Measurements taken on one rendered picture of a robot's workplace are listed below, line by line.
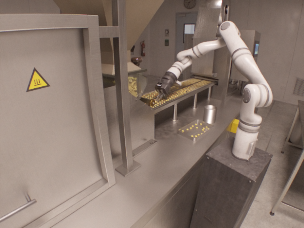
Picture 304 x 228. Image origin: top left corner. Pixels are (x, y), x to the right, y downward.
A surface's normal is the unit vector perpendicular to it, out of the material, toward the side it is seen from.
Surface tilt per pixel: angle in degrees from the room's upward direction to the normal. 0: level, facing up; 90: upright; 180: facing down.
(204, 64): 90
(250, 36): 90
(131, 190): 0
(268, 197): 0
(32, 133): 90
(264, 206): 0
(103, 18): 118
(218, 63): 90
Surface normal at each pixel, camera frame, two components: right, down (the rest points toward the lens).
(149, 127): 0.76, 0.26
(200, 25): -0.61, 0.00
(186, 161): 0.00, -0.91
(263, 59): -0.64, 0.31
